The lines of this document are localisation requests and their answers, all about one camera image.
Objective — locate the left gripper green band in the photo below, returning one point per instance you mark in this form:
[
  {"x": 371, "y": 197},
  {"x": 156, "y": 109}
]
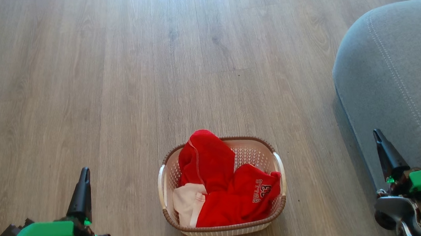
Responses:
[{"x": 42, "y": 233}]

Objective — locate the red garment with white trim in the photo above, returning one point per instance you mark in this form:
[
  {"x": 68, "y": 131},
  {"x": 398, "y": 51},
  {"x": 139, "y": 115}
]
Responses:
[{"x": 207, "y": 161}]

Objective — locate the red jersey with number print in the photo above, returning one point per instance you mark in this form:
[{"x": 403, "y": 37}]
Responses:
[{"x": 242, "y": 200}]

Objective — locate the grey fabric sofa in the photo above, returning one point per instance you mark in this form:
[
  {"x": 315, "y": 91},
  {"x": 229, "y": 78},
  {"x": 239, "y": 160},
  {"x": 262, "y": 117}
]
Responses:
[{"x": 405, "y": 74}]

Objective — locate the beige plastic laundry basket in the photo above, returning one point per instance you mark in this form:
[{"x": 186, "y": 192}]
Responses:
[{"x": 253, "y": 150}]

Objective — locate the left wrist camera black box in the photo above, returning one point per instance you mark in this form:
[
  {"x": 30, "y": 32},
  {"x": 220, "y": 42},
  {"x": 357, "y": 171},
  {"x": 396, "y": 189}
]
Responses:
[{"x": 11, "y": 233}]

